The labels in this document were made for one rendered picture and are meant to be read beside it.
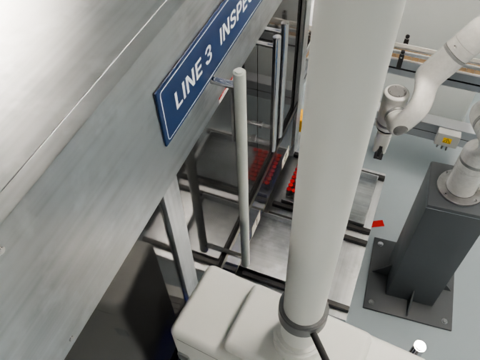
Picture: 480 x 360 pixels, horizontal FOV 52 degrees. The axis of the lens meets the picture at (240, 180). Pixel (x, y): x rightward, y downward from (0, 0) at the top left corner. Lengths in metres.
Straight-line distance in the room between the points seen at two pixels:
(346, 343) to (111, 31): 0.70
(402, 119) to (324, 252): 1.08
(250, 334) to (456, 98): 2.82
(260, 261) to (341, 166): 1.40
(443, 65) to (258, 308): 0.99
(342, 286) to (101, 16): 1.35
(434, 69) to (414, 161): 1.86
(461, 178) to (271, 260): 0.83
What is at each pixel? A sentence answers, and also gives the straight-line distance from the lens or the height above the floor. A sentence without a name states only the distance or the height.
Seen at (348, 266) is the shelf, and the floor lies 0.88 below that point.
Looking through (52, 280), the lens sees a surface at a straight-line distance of 0.69.
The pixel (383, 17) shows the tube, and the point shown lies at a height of 2.31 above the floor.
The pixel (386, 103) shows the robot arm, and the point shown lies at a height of 1.39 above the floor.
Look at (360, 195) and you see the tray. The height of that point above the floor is 0.88.
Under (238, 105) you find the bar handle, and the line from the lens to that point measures 0.99.
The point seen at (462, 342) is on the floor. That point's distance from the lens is 2.90.
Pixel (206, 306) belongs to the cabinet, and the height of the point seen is 1.55.
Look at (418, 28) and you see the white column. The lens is 3.30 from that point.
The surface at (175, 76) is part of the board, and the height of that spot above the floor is 2.01.
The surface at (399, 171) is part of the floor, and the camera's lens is 3.41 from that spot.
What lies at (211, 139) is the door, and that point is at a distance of 1.11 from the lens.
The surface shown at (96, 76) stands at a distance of 0.70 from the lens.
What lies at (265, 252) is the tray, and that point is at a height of 0.88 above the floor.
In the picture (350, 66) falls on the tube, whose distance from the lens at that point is 0.42.
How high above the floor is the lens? 2.53
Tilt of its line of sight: 51 degrees down
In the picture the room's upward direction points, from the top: 2 degrees counter-clockwise
